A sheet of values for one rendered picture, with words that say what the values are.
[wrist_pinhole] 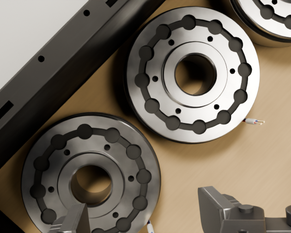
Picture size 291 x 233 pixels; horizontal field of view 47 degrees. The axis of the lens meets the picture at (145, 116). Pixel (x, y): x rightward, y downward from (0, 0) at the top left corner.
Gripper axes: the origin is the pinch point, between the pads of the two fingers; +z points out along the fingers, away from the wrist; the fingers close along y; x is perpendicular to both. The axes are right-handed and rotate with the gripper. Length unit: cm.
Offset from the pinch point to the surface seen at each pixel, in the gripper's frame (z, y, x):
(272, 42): 11.5, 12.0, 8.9
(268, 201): 13.0, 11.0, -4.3
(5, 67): 25.9, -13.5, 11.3
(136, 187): 9.7, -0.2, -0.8
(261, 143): 13.0, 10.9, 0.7
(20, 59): 25.9, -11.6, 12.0
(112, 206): 9.2, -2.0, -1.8
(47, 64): 3.0, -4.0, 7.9
